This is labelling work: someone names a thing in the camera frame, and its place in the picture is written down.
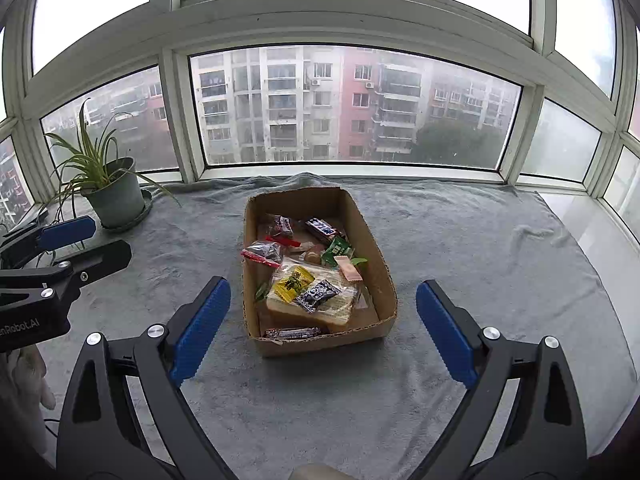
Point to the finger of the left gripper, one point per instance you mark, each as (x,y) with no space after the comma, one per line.
(30,242)
(69,276)

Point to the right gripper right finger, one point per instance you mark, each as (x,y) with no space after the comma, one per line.
(520,416)

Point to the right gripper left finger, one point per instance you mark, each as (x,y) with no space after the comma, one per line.
(99,435)

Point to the dark chocolate bar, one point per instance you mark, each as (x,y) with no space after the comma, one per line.
(297,333)

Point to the yellow snack packet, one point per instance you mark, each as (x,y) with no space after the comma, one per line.
(293,283)

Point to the clear red snack bag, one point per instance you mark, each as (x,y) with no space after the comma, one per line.
(280,230)
(264,252)

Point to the packaged bread loaf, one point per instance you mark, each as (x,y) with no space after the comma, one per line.
(334,315)

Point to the pink snack packet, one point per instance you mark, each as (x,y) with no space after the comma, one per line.
(348,269)

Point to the brown cardboard box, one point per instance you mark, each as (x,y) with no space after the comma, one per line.
(376,309)

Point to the light green candy wrapper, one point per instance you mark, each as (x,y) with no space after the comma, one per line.
(358,260)

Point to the black white snack packet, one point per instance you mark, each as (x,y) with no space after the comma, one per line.
(316,295)

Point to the round brown pastry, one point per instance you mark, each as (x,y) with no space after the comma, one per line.
(314,255)

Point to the snickers bar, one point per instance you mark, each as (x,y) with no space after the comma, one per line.
(321,230)

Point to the white gloved left hand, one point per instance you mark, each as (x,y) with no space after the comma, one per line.
(24,391)

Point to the green potted plant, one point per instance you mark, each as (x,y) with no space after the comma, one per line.
(95,170)

